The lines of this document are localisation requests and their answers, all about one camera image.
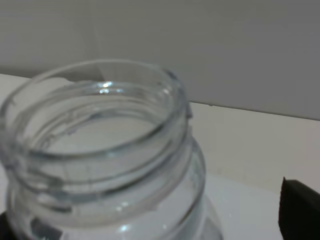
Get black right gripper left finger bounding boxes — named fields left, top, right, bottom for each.
left=0, top=211, right=18, bottom=240

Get clear plastic water bottle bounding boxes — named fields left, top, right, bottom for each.
left=0, top=59, right=223, bottom=240

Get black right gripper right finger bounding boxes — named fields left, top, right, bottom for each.
left=278, top=178, right=320, bottom=240

